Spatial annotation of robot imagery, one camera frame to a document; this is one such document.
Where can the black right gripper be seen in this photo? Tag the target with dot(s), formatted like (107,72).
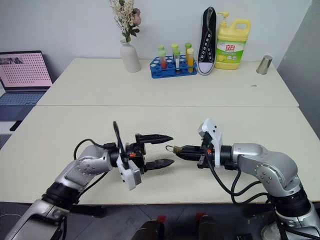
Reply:
(207,156)

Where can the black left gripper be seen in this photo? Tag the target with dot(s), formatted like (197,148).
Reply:
(136,152)

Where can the brass padlock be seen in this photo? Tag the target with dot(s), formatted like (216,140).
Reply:
(177,149)

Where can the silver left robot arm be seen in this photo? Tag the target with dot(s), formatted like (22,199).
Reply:
(91,161)

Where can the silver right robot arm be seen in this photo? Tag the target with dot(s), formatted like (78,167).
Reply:
(271,165)

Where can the dark rounded shape red top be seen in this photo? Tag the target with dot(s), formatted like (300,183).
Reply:
(208,227)
(150,230)

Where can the blue test tube rack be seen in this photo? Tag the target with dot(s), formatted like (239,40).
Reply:
(156,71)

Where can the green-capped red liquid tube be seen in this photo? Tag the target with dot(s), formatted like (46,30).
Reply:
(162,60)

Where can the yellow-capped orange liquid tube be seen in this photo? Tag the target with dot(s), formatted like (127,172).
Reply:
(190,60)

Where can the green-capped white-labelled test tube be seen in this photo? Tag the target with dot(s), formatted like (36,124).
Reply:
(177,60)

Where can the white ceramic vase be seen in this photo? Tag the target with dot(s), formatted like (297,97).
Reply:
(130,58)

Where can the black canvas sneaker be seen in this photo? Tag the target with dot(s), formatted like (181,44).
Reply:
(207,50)

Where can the green-capped empty test tube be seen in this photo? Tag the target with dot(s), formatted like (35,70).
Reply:
(188,45)
(160,47)
(174,46)

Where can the yellow detergent pump bottle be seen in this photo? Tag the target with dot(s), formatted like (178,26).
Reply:
(231,50)

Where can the silver metal cup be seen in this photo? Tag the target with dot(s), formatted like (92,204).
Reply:
(264,65)

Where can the dried flower bouquet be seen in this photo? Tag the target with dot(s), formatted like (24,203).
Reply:
(126,17)

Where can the open laptop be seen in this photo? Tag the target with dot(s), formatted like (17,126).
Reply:
(23,68)

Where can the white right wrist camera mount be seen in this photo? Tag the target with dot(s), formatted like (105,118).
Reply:
(213,132)

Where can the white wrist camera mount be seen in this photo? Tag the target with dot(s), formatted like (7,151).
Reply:
(213,132)
(131,176)

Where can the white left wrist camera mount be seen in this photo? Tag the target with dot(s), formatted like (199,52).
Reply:
(131,176)

